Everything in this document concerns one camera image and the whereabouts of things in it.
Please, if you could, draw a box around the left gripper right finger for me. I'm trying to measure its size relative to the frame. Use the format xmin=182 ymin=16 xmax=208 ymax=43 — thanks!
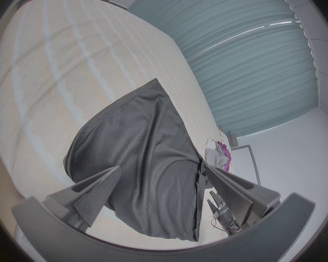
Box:
xmin=206 ymin=165 xmax=280 ymax=226

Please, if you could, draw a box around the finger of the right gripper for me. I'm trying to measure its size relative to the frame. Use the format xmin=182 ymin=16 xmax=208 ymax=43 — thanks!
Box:
xmin=211 ymin=191 xmax=224 ymax=206
xmin=207 ymin=199 xmax=218 ymax=215

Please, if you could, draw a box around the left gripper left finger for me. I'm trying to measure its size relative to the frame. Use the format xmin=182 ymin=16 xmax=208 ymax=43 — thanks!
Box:
xmin=45 ymin=166 xmax=122 ymax=227

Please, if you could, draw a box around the black T-shirt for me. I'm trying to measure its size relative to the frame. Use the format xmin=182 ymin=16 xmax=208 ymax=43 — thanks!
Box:
xmin=63 ymin=78 xmax=208 ymax=242

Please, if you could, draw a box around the bed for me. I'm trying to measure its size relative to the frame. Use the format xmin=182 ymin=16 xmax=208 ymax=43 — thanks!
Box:
xmin=0 ymin=0 xmax=261 ymax=248

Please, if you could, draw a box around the grey knitted garment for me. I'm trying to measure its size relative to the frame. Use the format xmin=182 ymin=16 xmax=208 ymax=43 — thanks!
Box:
xmin=205 ymin=148 xmax=230 ymax=170

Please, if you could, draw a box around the grey bedside table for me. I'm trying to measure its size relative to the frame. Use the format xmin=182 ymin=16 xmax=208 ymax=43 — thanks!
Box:
xmin=218 ymin=126 xmax=239 ymax=148

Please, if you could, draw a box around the blue-green curtain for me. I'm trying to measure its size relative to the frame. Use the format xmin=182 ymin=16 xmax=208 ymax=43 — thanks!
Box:
xmin=128 ymin=0 xmax=300 ymax=61
xmin=187 ymin=21 xmax=319 ymax=137

